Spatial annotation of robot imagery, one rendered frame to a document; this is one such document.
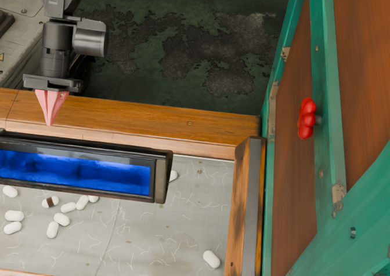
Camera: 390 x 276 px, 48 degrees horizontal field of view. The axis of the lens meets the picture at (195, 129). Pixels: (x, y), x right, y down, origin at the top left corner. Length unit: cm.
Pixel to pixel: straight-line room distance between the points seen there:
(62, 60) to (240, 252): 50
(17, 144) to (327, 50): 40
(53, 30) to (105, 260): 46
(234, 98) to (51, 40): 125
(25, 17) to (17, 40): 12
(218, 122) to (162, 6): 149
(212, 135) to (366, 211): 71
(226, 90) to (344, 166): 166
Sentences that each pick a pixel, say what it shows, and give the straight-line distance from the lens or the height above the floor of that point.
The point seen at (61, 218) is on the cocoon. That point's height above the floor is 76.
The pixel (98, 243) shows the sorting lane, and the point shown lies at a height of 74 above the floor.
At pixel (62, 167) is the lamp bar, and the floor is 108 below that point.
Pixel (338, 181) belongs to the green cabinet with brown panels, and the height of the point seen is 127.
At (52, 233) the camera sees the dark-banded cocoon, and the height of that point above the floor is 76.
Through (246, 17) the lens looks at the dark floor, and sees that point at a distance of 239.
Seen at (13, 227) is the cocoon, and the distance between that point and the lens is 96.
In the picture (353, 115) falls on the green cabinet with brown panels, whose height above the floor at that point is 130.
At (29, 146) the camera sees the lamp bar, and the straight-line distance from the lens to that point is 61.
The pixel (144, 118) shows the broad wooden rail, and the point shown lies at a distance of 102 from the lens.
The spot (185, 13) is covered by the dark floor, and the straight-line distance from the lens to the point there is 238.
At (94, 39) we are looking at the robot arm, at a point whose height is 98.
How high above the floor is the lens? 160
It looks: 57 degrees down
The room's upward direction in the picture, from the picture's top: 2 degrees clockwise
